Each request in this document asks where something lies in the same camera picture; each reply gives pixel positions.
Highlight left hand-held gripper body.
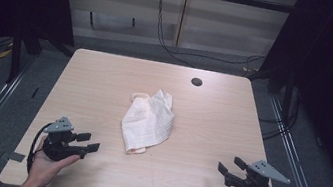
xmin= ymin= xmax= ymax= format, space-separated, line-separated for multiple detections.
xmin=39 ymin=113 xmax=94 ymax=167

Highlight cream white muslin towel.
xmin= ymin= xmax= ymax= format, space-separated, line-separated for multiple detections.
xmin=116 ymin=83 xmax=180 ymax=162

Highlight person's left hand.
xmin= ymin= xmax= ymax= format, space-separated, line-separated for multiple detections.
xmin=23 ymin=134 xmax=84 ymax=187

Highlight grey tape strip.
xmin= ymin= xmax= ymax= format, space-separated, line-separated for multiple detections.
xmin=0 ymin=149 xmax=26 ymax=165

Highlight small black floor piece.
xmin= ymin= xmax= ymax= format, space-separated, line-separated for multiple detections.
xmin=30 ymin=85 xmax=40 ymax=100

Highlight black metal stand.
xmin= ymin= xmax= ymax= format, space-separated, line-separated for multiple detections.
xmin=279 ymin=67 xmax=298 ymax=122
xmin=4 ymin=23 xmax=28 ymax=86

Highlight yellow floor object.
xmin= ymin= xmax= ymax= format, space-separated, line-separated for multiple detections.
xmin=0 ymin=46 xmax=14 ymax=62

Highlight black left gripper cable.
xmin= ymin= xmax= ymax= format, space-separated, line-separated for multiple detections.
xmin=24 ymin=119 xmax=53 ymax=177

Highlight black floor cables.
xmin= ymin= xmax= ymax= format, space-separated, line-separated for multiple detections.
xmin=254 ymin=83 xmax=304 ymax=146

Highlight black hanging wall cable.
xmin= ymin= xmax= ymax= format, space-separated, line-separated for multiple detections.
xmin=147 ymin=0 xmax=274 ymax=80

